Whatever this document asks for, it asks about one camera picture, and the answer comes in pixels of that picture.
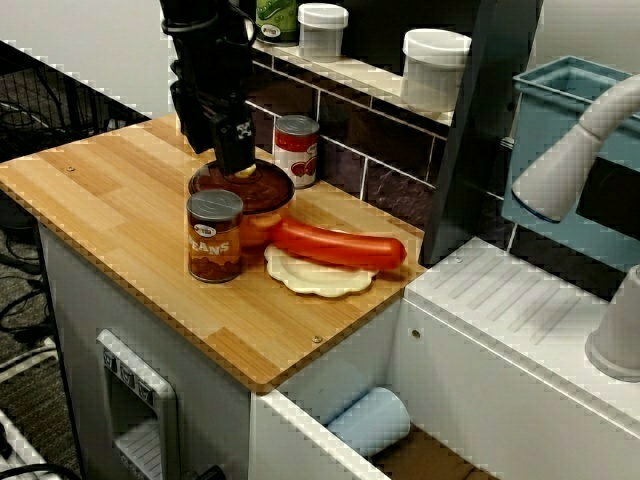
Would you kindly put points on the red white tomato can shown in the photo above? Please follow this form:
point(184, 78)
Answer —
point(296, 150)

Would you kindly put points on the aluminium frame rail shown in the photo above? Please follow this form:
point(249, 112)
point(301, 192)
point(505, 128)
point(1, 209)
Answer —
point(20, 445)

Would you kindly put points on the brown lid yellow knob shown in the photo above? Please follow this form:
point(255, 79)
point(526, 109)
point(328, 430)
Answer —
point(270, 192)

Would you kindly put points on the light blue plastic cup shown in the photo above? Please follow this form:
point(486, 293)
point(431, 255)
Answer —
point(370, 425)

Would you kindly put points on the cream flower-shaped plate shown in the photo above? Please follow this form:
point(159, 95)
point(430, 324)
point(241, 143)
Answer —
point(320, 280)

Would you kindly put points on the large white lidded jar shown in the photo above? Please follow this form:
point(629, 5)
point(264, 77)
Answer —
point(432, 70)

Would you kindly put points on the brown beans can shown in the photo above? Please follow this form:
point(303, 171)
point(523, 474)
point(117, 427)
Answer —
point(215, 240)

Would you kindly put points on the white toy sink unit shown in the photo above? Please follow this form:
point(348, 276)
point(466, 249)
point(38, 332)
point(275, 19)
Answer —
point(500, 300)

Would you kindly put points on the white kitchen cabinet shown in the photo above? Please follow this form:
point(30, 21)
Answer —
point(80, 290)

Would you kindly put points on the grey toy faucet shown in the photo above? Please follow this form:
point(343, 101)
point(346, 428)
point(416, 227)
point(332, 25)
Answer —
point(560, 165)

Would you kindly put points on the white tiled shelf ledge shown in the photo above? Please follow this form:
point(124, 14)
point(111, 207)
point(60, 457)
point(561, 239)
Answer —
point(370, 82)

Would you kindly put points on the dark grey shelf post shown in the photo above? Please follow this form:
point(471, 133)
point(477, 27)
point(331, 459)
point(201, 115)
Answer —
point(475, 125)

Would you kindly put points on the orange toy pot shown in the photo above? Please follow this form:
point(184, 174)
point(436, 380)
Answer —
point(257, 232)

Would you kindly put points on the small white lidded jar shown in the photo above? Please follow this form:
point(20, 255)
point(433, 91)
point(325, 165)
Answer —
point(322, 30)

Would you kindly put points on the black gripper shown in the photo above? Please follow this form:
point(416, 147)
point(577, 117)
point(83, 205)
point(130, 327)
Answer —
point(210, 75)

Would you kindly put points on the teal plastic bin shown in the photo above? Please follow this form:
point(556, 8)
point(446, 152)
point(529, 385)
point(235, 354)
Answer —
point(540, 115)

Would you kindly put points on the red toy sausage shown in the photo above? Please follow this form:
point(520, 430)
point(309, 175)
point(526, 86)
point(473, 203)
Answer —
point(340, 245)

